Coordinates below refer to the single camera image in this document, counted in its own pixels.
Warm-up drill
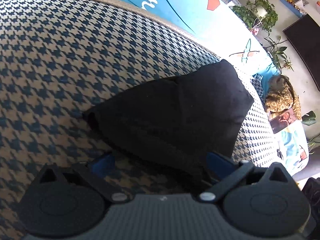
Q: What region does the black garment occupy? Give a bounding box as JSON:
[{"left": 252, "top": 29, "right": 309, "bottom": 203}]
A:
[{"left": 82, "top": 60, "right": 254, "bottom": 191}]

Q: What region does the yellow patterned cushion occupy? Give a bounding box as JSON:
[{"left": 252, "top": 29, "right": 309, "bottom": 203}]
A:
[{"left": 265, "top": 75, "right": 302, "bottom": 120}]

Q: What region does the houndstooth sofa seat cover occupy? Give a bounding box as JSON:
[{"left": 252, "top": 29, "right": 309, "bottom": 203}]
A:
[{"left": 0, "top": 0, "right": 281, "bottom": 240}]

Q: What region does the black television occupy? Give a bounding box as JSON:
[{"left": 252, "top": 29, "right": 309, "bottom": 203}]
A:
[{"left": 283, "top": 14, "right": 320, "bottom": 89}]

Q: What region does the green potted plant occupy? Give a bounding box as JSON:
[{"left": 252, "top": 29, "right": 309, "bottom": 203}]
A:
[{"left": 231, "top": 0, "right": 278, "bottom": 33}]

